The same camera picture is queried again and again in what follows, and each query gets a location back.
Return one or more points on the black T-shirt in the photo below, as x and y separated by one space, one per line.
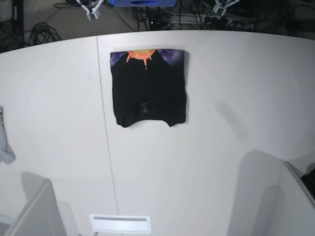
149 85

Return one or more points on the blue box with oval logo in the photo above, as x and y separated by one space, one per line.
149 3

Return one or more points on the white partition left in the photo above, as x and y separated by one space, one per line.
29 207

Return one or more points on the white partition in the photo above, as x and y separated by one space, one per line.
29 207
287 208

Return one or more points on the grey cloth at table edge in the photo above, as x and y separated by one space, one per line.
6 153

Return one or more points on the white partition right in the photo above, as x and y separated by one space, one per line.
287 208

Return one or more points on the black keyboard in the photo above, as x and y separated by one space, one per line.
309 182

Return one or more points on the white cable slot plate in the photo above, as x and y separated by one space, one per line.
121 224

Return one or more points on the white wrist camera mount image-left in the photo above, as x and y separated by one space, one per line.
91 7

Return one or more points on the white wrist camera mount image-right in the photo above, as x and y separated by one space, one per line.
221 6

